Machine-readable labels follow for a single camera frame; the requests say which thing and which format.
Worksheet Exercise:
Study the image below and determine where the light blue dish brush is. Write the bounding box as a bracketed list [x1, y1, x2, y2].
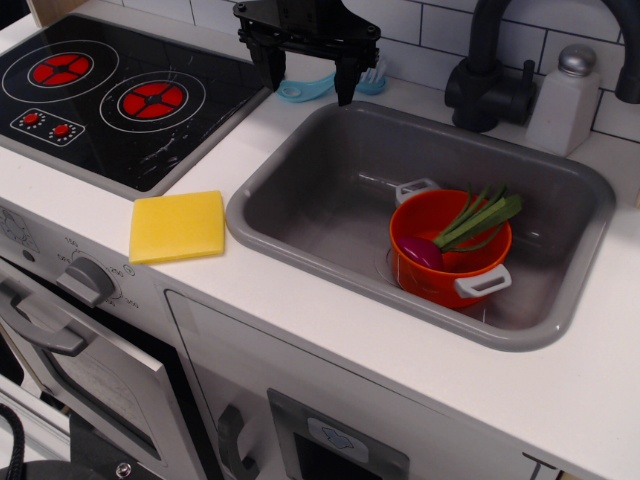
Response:
[276, 60, 387, 103]

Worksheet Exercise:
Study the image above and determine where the black faucet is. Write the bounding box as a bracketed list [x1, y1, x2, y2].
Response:
[445, 0, 639, 133]

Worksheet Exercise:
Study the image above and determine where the black cable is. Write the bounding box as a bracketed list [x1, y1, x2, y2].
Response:
[0, 402, 27, 480]

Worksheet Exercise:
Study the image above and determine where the white soap dispenser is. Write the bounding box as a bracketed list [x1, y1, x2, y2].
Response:
[526, 44, 600, 157]

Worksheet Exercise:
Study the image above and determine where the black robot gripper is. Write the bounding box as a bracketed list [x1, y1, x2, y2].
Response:
[233, 1, 381, 106]

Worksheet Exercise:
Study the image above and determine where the purple toy beet with greens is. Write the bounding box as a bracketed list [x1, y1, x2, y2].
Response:
[390, 184, 522, 272]

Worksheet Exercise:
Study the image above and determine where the toy oven door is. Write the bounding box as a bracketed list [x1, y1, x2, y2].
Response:
[1, 262, 206, 479]

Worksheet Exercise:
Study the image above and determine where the grey plastic sink basin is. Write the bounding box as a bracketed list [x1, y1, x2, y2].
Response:
[226, 102, 616, 352]

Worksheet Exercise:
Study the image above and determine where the orange toy pot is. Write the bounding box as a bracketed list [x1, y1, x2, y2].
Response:
[388, 188, 513, 308]

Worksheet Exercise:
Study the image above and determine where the white cabinet door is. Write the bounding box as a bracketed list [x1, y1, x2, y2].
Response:
[165, 290, 561, 479]

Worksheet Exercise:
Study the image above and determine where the grey cabinet door handle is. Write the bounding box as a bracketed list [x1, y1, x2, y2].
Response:
[218, 404, 260, 480]

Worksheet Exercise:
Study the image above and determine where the black toy stove top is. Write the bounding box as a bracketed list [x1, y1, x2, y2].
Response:
[1, 14, 267, 199]

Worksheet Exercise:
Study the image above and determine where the yellow sponge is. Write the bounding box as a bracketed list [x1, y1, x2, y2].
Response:
[129, 191, 225, 264]

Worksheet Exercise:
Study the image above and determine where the grey oven knob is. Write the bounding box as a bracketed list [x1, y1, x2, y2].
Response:
[56, 257, 116, 307]

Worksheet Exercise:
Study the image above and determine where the grey oven door handle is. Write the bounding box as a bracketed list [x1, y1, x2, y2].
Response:
[0, 277, 87, 357]

